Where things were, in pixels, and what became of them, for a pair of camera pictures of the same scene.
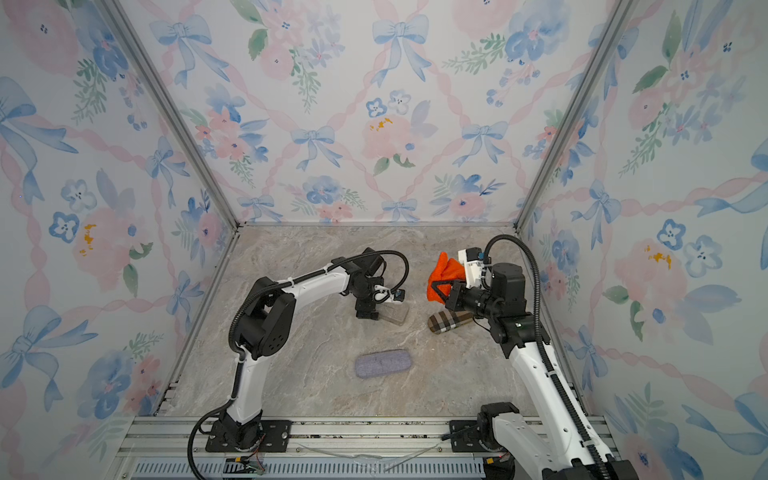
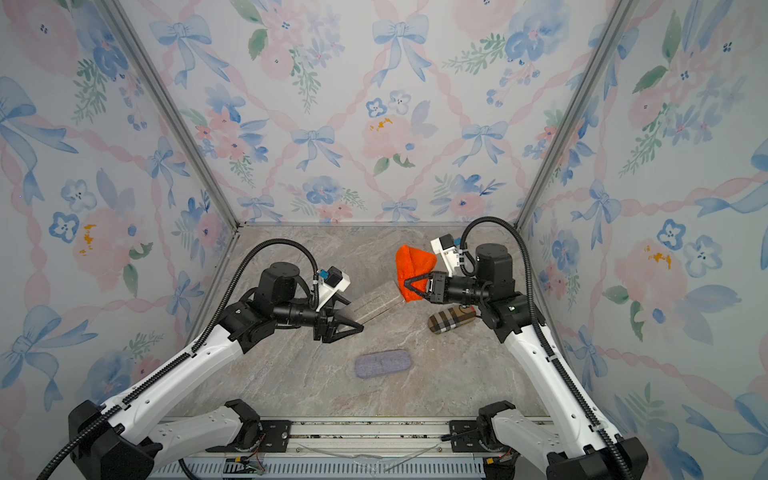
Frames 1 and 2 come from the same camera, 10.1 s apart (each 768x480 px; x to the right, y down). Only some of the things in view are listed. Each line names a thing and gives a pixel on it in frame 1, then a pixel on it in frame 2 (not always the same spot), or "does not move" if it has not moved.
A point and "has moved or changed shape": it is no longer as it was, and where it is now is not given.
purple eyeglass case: (381, 362) does not move
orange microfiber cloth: (445, 273) has moved or changed shape
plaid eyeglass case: (447, 320) does not move
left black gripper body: (367, 302) -> (303, 313)
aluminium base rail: (323, 448) does not move
